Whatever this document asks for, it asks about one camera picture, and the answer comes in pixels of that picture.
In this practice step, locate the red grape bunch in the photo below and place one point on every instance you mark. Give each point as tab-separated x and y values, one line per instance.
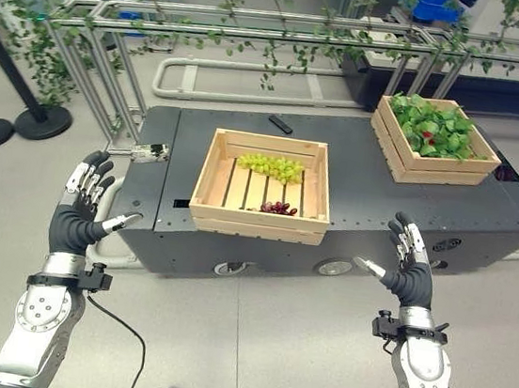
278	207

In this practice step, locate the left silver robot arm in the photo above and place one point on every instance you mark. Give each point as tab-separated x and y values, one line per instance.
38	318

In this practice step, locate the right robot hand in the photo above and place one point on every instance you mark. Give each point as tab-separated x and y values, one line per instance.
412	279

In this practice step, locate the left wrist camera clamp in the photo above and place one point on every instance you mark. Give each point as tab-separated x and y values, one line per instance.
88	279

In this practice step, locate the green grape bunch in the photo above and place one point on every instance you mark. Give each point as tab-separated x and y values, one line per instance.
272	166

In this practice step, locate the aluminium frame with vines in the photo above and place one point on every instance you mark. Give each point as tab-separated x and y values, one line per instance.
242	26

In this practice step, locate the wrist camera clamp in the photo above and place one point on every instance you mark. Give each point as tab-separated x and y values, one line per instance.
394	328
88	279

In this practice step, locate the right wrist camera clamp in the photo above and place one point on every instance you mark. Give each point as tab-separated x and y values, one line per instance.
394	328

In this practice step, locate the shallow wooden crate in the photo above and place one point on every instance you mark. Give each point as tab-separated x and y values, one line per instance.
264	187

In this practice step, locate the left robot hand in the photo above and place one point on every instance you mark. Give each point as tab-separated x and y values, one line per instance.
72	223

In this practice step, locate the blue machine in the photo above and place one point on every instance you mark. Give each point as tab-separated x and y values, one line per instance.
436	5

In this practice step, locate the black stanchion post with base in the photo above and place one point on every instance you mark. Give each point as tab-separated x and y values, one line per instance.
22	84

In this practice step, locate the green artificial leaves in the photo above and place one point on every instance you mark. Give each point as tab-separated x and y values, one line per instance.
435	128

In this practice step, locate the dark grey wheeled cart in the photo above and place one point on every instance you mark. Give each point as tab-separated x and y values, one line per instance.
334	203

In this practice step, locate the wooden crate with leaves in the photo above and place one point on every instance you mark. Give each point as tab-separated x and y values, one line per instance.
431	144

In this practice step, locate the black remote control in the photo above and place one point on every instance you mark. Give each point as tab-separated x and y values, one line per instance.
280	124

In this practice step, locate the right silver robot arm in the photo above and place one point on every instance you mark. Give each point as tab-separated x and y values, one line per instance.
426	375

